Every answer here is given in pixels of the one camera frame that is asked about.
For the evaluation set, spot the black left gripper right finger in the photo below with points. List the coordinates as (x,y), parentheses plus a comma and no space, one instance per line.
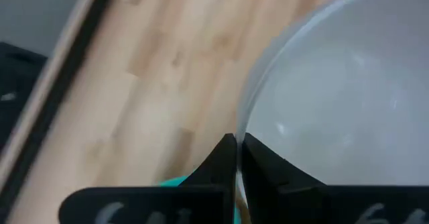
(301,204)

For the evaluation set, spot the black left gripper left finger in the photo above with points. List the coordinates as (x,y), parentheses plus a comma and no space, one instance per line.
(187,204)

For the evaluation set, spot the black table edge frame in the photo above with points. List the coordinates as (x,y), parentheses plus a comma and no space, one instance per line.
(57,93)

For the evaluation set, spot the white ribbed bowl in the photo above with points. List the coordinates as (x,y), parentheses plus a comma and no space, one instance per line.
(335,93)

